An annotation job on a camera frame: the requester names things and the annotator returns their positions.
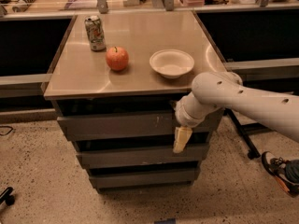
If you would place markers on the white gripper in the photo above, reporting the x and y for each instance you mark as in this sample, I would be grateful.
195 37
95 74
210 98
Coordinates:
183 116

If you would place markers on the grey drawer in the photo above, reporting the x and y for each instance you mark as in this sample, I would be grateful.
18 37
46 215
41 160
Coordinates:
145 179
118 125
141 156

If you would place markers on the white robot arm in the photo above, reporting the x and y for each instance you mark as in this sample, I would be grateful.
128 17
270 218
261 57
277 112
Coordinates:
215 90

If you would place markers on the grey drawer cabinet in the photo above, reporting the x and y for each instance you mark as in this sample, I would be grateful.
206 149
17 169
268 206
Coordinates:
82 84

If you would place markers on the black stand leg with wheel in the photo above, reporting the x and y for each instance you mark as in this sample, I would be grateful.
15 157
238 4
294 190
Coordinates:
245 131

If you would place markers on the white bowl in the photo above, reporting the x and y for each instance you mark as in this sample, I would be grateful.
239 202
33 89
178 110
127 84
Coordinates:
171 63

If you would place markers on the red apple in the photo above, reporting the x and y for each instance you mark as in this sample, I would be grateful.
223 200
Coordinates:
117 58

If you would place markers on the orange black sneaker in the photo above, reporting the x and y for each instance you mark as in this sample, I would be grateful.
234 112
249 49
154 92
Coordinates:
286 172

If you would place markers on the crushed soda can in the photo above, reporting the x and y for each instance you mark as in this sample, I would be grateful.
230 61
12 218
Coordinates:
95 33

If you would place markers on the black chair caster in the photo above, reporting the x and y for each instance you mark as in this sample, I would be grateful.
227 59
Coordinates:
7 197

